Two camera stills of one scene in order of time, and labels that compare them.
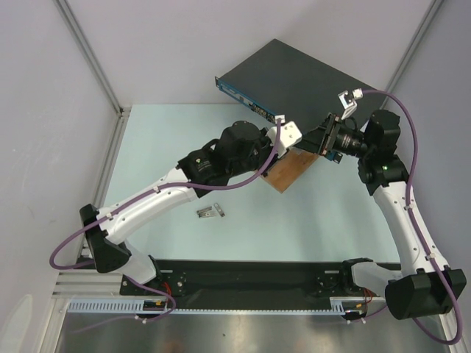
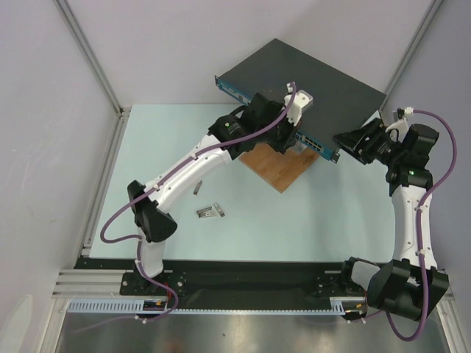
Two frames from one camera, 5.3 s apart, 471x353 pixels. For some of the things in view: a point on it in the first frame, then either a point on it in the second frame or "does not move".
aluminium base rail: x=90 y=284 does not move
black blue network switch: x=281 y=79 does not move
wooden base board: x=289 y=168 does not move
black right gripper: x=328 y=135 -> x=368 y=143
